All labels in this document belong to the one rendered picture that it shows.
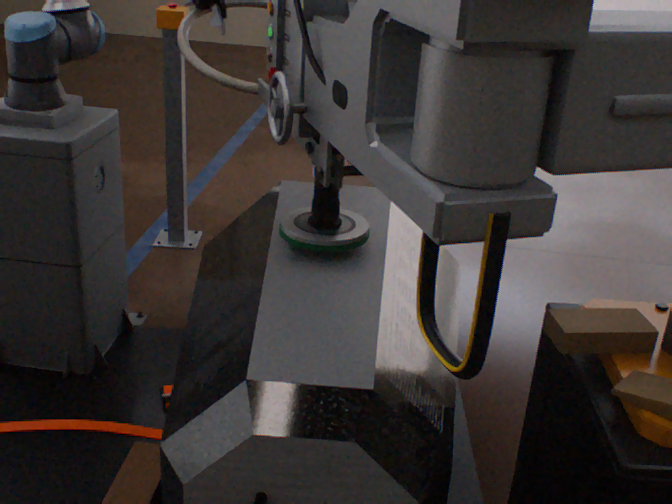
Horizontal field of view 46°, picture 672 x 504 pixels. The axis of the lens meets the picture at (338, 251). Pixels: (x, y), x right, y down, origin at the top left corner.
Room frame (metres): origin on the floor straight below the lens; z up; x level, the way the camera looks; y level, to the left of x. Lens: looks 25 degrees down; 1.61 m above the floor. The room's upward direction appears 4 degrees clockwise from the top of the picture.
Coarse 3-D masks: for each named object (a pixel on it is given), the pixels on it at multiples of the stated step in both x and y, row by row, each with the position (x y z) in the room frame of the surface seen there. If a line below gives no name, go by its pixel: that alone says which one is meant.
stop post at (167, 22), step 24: (168, 24) 3.44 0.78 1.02; (168, 48) 3.46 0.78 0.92; (168, 72) 3.46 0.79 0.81; (168, 96) 3.46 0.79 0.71; (168, 120) 3.46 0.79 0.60; (168, 144) 3.46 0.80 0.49; (168, 168) 3.46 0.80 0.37; (168, 192) 3.46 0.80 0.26; (168, 216) 3.46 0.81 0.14; (168, 240) 3.46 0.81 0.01; (192, 240) 3.49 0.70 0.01
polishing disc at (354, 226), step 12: (288, 216) 1.81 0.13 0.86; (300, 216) 1.82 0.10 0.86; (348, 216) 1.84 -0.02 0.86; (360, 216) 1.84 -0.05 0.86; (288, 228) 1.74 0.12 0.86; (300, 228) 1.74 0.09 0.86; (312, 228) 1.75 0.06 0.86; (348, 228) 1.76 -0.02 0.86; (360, 228) 1.77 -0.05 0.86; (300, 240) 1.70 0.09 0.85; (312, 240) 1.69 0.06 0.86; (324, 240) 1.68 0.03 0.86; (336, 240) 1.69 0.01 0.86; (348, 240) 1.70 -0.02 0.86
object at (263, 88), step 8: (264, 88) 2.12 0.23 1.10; (264, 96) 2.12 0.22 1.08; (296, 136) 1.83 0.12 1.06; (304, 144) 1.77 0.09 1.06; (312, 144) 1.71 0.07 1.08; (312, 152) 1.71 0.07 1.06; (336, 160) 1.58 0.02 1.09; (320, 168) 1.56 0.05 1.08; (336, 168) 1.56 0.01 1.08; (344, 168) 1.58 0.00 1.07; (352, 168) 1.59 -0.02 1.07; (320, 176) 1.56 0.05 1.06; (336, 176) 1.55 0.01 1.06; (344, 176) 1.58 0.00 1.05; (336, 184) 1.55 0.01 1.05
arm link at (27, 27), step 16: (16, 16) 2.52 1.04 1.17; (32, 16) 2.53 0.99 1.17; (48, 16) 2.54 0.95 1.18; (16, 32) 2.45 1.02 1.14; (32, 32) 2.45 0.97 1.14; (48, 32) 2.48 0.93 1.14; (64, 32) 2.56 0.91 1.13; (16, 48) 2.45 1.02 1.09; (32, 48) 2.45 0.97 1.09; (48, 48) 2.49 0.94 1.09; (64, 48) 2.55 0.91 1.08; (16, 64) 2.45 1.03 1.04; (32, 64) 2.45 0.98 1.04; (48, 64) 2.48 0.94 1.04
